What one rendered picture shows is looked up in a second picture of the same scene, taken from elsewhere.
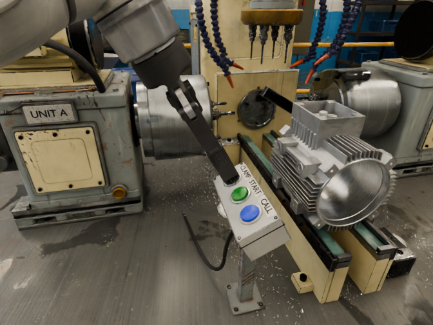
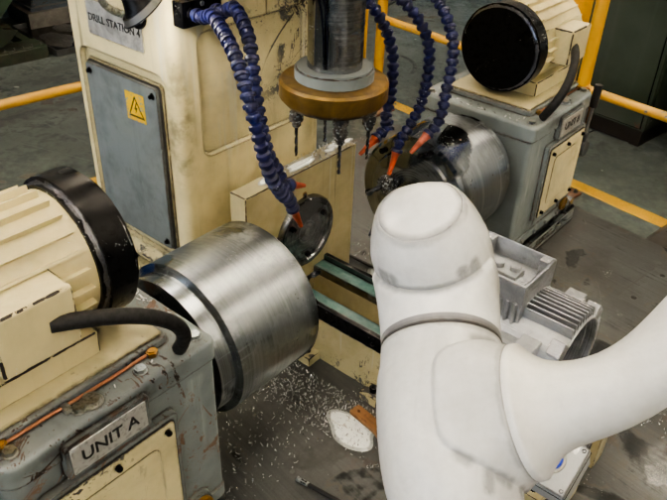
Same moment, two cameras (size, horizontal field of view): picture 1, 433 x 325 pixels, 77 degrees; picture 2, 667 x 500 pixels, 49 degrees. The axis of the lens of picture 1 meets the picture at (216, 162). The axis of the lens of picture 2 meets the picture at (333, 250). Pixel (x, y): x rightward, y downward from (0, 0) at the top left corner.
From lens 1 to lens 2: 0.70 m
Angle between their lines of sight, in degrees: 33
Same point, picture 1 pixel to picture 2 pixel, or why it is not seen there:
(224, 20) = (212, 81)
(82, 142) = (158, 455)
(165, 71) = not seen: hidden behind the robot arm
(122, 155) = (204, 438)
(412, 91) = (520, 148)
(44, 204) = not seen: outside the picture
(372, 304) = (604, 475)
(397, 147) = (512, 227)
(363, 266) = not seen: hidden behind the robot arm
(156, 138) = (248, 380)
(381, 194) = (586, 344)
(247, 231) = (565, 479)
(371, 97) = (483, 177)
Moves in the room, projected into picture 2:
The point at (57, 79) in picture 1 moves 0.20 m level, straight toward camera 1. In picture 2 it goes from (72, 360) to (225, 416)
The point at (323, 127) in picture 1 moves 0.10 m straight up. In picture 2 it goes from (526, 294) to (540, 236)
